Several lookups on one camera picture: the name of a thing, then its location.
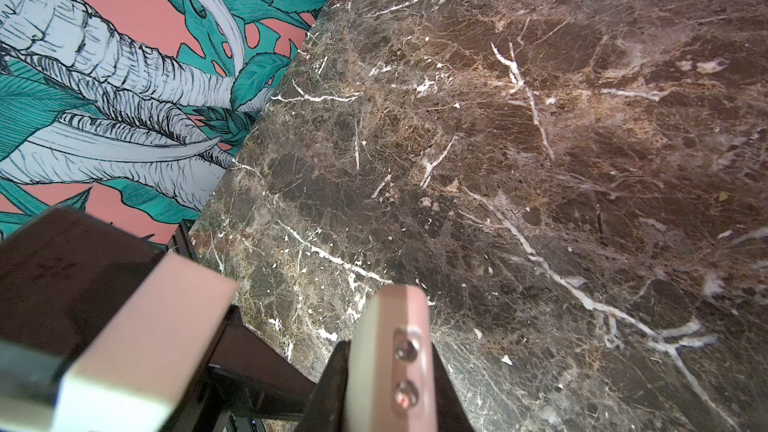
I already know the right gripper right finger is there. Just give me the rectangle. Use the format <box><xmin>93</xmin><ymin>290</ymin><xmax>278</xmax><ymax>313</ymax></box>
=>
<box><xmin>432</xmin><ymin>345</ymin><xmax>474</xmax><ymax>432</ymax></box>

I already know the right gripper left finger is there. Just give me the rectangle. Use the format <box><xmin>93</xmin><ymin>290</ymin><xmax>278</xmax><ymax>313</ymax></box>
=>
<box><xmin>294</xmin><ymin>341</ymin><xmax>350</xmax><ymax>432</ymax></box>

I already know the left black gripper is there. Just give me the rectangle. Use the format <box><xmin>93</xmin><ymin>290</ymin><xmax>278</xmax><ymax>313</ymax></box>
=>
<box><xmin>162</xmin><ymin>305</ymin><xmax>316</xmax><ymax>432</ymax></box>

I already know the white AC remote control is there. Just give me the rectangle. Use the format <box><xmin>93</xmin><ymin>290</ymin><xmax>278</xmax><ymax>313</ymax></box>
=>
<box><xmin>342</xmin><ymin>285</ymin><xmax>438</xmax><ymax>432</ymax></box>

